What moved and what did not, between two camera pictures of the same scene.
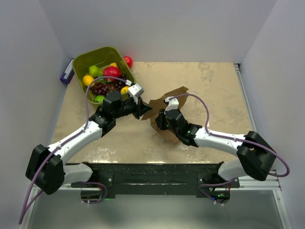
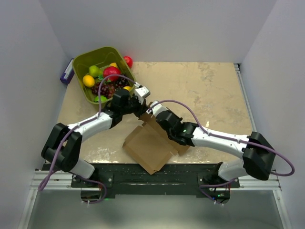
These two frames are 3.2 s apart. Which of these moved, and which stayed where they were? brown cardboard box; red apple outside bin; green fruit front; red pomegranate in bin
Moved: brown cardboard box
Stayed: green fruit front; red apple outside bin; red pomegranate in bin
